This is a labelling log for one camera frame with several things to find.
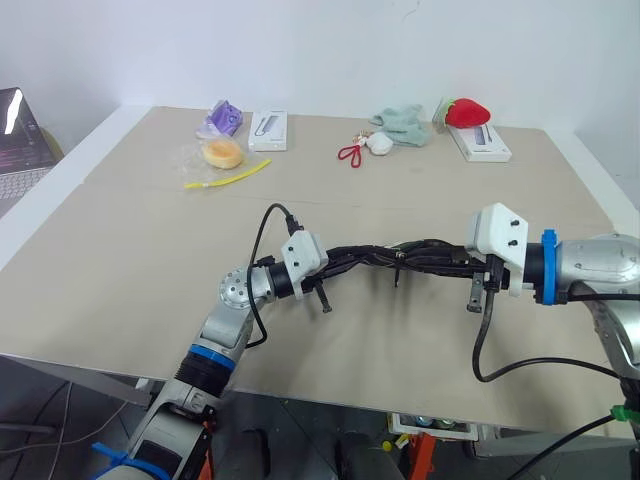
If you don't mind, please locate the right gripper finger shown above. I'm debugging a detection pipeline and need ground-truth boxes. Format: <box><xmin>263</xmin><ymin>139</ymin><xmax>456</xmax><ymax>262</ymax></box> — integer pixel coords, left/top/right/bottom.
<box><xmin>413</xmin><ymin>261</ymin><xmax>474</xmax><ymax>279</ymax></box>
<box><xmin>406</xmin><ymin>240</ymin><xmax>470</xmax><ymax>259</ymax></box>

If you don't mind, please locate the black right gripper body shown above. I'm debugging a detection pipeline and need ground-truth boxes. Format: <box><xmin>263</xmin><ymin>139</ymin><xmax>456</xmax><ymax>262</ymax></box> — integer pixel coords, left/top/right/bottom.
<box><xmin>451</xmin><ymin>248</ymin><xmax>511</xmax><ymax>314</ymax></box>

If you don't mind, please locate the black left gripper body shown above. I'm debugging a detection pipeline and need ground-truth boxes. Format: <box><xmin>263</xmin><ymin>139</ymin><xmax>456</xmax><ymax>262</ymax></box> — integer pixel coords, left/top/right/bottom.
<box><xmin>298</xmin><ymin>268</ymin><xmax>336</xmax><ymax>316</ymax></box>

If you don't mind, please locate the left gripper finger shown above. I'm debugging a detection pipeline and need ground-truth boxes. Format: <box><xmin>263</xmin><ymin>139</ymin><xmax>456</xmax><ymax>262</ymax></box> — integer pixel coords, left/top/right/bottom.
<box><xmin>319</xmin><ymin>258</ymin><xmax>377</xmax><ymax>281</ymax></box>
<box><xmin>326</xmin><ymin>244</ymin><xmax>390</xmax><ymax>262</ymax></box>

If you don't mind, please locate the black cable bundle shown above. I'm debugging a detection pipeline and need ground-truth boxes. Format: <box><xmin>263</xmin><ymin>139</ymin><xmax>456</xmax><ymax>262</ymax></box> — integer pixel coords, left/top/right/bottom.
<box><xmin>319</xmin><ymin>239</ymin><xmax>482</xmax><ymax>289</ymax></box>

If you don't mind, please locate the laptop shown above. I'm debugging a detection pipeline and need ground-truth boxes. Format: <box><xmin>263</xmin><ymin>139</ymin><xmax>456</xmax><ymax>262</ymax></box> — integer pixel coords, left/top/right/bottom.
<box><xmin>0</xmin><ymin>86</ymin><xmax>64</xmax><ymax>217</ymax></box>

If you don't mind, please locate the white box with purple print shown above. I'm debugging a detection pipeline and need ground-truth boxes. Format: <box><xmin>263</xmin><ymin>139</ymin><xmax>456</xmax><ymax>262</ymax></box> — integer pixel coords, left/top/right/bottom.
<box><xmin>447</xmin><ymin>123</ymin><xmax>513</xmax><ymax>163</ymax></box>

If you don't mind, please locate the light green cloth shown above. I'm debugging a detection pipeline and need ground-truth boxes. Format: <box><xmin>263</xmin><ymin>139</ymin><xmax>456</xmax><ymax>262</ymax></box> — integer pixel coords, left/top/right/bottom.
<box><xmin>369</xmin><ymin>103</ymin><xmax>432</xmax><ymax>148</ymax></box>

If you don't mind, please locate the red strawberry plush toy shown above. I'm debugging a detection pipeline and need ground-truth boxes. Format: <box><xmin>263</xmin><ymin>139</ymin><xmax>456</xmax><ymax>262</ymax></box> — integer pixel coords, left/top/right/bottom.
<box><xmin>431</xmin><ymin>96</ymin><xmax>493</xmax><ymax>133</ymax></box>

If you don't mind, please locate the yellow flexible strip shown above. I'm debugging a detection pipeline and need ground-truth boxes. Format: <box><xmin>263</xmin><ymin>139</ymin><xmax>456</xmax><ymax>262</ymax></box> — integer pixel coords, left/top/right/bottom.
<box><xmin>183</xmin><ymin>158</ymin><xmax>273</xmax><ymax>191</ymax></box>

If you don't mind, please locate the white tray under table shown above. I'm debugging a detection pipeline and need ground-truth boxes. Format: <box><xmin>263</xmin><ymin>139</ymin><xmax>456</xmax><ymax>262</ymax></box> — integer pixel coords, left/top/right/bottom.
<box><xmin>389</xmin><ymin>411</ymin><xmax>481</xmax><ymax>442</ymax></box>

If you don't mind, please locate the round bread in clear bag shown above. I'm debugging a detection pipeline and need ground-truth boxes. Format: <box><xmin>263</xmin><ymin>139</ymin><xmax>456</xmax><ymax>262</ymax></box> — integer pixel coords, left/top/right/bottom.
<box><xmin>171</xmin><ymin>137</ymin><xmax>249</xmax><ymax>175</ymax></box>

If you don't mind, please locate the beige table cover sheet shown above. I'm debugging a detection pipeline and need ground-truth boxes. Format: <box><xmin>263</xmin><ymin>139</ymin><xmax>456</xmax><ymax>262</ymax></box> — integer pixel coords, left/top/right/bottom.
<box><xmin>0</xmin><ymin>104</ymin><xmax>635</xmax><ymax>442</ymax></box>

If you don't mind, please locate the purple plastic packet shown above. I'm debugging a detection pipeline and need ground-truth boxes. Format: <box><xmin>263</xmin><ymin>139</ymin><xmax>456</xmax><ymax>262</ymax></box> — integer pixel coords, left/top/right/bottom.
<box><xmin>194</xmin><ymin>99</ymin><xmax>247</xmax><ymax>141</ymax></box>

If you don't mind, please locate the orange clamp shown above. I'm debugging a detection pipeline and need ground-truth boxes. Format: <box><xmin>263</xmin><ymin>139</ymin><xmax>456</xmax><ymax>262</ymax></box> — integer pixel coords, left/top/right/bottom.
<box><xmin>409</xmin><ymin>432</ymin><xmax>436</xmax><ymax>480</ymax></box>
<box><xmin>199</xmin><ymin>417</ymin><xmax>218</xmax><ymax>480</ymax></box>

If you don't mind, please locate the blue zip tie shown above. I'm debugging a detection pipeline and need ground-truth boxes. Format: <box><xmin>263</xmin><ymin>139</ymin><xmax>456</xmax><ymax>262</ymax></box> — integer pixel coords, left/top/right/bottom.
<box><xmin>90</xmin><ymin>441</ymin><xmax>132</xmax><ymax>470</ymax></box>

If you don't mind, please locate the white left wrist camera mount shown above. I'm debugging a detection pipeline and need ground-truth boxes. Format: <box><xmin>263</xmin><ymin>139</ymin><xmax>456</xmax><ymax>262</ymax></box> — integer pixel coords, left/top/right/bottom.
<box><xmin>279</xmin><ymin>231</ymin><xmax>330</xmax><ymax>302</ymax></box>

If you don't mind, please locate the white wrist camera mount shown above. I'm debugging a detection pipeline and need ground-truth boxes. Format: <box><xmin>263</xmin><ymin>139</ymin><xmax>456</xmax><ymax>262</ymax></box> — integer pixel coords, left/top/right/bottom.
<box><xmin>279</xmin><ymin>231</ymin><xmax>330</xmax><ymax>302</ymax></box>
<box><xmin>465</xmin><ymin>201</ymin><xmax>531</xmax><ymax>298</ymax></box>

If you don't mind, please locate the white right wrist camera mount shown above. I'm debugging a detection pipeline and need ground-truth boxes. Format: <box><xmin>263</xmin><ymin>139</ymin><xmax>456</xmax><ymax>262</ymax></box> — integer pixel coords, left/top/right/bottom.
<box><xmin>465</xmin><ymin>201</ymin><xmax>531</xmax><ymax>298</ymax></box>

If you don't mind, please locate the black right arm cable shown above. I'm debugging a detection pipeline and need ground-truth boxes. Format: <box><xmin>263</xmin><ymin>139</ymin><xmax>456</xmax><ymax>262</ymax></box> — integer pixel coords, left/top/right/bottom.
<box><xmin>471</xmin><ymin>254</ymin><xmax>640</xmax><ymax>480</ymax></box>

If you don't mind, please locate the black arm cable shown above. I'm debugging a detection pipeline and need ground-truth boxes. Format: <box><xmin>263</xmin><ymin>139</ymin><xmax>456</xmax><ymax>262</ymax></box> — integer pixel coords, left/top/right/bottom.
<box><xmin>471</xmin><ymin>254</ymin><xmax>640</xmax><ymax>480</ymax></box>
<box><xmin>245</xmin><ymin>202</ymin><xmax>306</xmax><ymax>350</ymax></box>

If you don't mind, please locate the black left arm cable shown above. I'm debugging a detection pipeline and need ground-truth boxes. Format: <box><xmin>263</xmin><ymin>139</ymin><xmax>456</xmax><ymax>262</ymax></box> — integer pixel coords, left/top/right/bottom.
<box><xmin>245</xmin><ymin>202</ymin><xmax>306</xmax><ymax>350</ymax></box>

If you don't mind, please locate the white plush keychain red strap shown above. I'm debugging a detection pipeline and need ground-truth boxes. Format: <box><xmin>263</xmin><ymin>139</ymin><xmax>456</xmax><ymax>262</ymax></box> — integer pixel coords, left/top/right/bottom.
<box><xmin>337</xmin><ymin>129</ymin><xmax>395</xmax><ymax>170</ymax></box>

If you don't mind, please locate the white box with cable print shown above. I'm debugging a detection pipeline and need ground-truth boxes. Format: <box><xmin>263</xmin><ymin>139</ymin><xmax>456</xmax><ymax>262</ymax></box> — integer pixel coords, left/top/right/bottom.
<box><xmin>247</xmin><ymin>109</ymin><xmax>290</xmax><ymax>153</ymax></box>

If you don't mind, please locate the grey metal table frame bar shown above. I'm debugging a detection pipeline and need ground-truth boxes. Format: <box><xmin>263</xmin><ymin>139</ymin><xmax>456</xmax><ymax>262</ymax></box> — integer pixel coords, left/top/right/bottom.
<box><xmin>0</xmin><ymin>353</ymin><xmax>155</xmax><ymax>407</ymax></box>
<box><xmin>473</xmin><ymin>431</ymin><xmax>640</xmax><ymax>460</ymax></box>

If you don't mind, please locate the thin floor cable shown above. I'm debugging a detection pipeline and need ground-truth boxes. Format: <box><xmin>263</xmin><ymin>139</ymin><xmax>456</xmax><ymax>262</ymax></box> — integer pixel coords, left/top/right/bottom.
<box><xmin>0</xmin><ymin>383</ymin><xmax>132</xmax><ymax>459</ymax></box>

